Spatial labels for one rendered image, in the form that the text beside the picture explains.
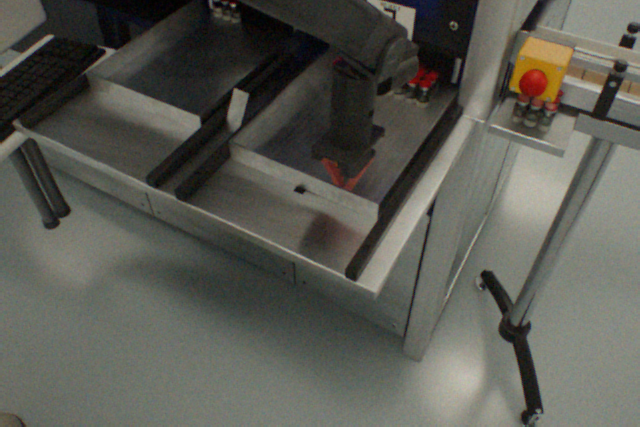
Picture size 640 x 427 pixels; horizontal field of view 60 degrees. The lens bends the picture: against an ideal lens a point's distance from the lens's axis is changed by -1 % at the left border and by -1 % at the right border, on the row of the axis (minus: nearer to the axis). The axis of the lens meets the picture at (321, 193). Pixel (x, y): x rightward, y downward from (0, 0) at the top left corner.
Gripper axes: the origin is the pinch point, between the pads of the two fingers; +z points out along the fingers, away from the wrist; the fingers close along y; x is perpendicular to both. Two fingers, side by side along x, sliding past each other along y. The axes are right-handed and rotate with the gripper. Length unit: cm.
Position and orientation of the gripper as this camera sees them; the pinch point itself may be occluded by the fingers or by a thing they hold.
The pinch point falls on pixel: (343, 189)
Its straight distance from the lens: 81.4
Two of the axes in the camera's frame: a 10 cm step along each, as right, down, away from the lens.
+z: -0.6, 7.6, 6.5
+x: -8.6, -3.6, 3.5
